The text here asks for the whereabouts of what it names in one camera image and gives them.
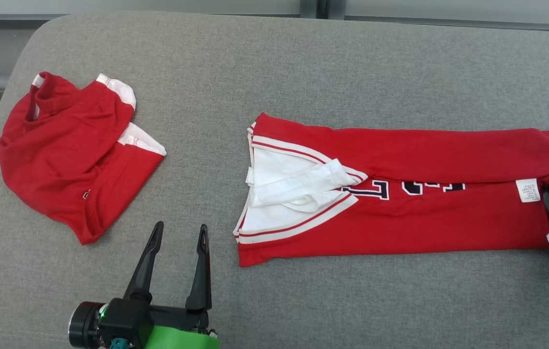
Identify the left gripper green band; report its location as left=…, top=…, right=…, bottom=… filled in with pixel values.
left=123, top=221, right=220, bottom=349

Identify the red garment with white stripes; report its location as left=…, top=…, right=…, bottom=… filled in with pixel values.
left=233, top=112, right=549, bottom=268

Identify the plain red garment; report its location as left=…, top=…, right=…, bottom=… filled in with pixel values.
left=0, top=72, right=167, bottom=245

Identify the grey fabric sofa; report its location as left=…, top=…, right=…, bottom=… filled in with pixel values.
left=0, top=11, right=549, bottom=349

